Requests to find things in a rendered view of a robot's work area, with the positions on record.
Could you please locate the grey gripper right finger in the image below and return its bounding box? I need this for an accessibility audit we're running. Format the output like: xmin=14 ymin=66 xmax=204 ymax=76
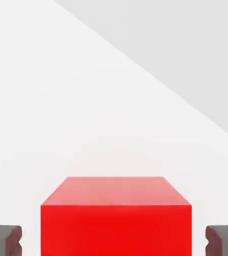
xmin=205 ymin=224 xmax=228 ymax=256

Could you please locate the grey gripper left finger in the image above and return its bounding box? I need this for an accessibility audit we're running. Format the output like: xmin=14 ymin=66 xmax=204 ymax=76
xmin=0 ymin=224 xmax=23 ymax=256

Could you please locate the small red cube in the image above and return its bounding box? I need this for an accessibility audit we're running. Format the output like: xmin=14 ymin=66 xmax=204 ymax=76
xmin=40 ymin=176 xmax=192 ymax=256

